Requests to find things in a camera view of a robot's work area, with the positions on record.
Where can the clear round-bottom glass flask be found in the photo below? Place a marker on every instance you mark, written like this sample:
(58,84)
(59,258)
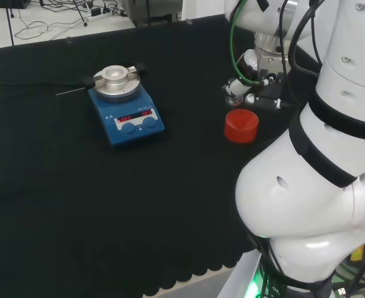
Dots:
(233,98)

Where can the black bench cloth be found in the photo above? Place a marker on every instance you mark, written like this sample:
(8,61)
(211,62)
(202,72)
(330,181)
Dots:
(108,201)

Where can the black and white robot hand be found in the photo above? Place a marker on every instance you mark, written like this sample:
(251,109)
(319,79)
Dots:
(271,65)

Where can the black tripod leg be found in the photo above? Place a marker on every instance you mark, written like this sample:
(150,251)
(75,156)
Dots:
(80,12)

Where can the thin metal probe rod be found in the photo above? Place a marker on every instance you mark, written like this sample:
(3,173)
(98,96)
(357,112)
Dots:
(72,92)

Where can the clear cloth clip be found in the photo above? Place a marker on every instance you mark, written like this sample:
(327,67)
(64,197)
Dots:
(69,40)
(188,21)

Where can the grey metal cabinet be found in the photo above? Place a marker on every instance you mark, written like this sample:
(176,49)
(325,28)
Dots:
(151,12)

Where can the black box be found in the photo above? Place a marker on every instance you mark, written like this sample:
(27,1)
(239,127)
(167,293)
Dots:
(10,3)

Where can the dark blue pole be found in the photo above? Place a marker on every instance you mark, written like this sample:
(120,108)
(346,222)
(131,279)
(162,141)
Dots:
(10,25)

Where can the blue-base heater with steel top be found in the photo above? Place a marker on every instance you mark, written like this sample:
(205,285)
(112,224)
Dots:
(129,105)

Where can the white power strip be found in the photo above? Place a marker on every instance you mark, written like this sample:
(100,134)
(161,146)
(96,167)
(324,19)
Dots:
(103,15)

